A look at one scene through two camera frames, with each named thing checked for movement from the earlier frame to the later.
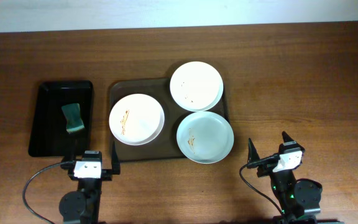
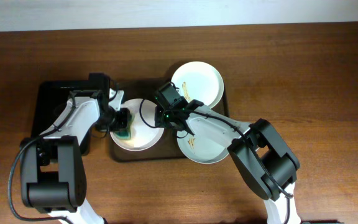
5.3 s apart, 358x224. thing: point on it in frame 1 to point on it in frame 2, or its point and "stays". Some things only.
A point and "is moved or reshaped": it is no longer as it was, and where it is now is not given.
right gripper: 268,166 to 159,116
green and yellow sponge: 72,114 is moved or reshaped
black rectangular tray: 50,137 stays
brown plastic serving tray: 165,146 stays
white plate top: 196,86 stays
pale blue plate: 205,137 stays
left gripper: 109,174 to 123,119
